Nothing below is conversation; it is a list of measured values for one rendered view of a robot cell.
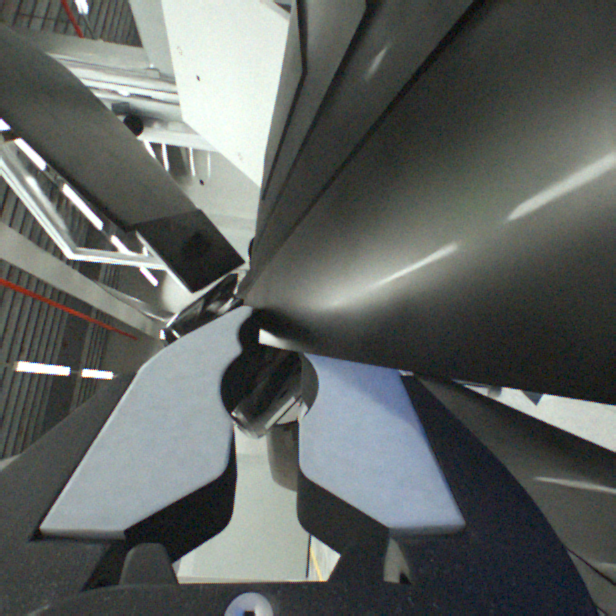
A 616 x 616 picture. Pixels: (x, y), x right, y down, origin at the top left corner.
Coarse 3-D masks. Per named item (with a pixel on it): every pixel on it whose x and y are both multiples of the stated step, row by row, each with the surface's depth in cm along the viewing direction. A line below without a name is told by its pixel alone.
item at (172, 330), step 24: (216, 288) 30; (192, 312) 28; (216, 312) 27; (168, 336) 27; (264, 360) 27; (288, 360) 28; (264, 384) 27; (288, 384) 28; (240, 408) 26; (264, 408) 27; (288, 408) 30; (264, 432) 29
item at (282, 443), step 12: (276, 432) 42; (288, 432) 41; (276, 444) 44; (288, 444) 43; (276, 456) 46; (288, 456) 46; (276, 468) 50; (288, 468) 49; (276, 480) 55; (288, 480) 52
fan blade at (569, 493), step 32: (448, 384) 25; (480, 416) 23; (512, 416) 22; (512, 448) 22; (544, 448) 21; (576, 448) 20; (544, 480) 21; (576, 480) 20; (608, 480) 20; (544, 512) 21; (576, 512) 20; (608, 512) 20; (576, 544) 20; (608, 544) 20; (608, 576) 20; (608, 608) 20
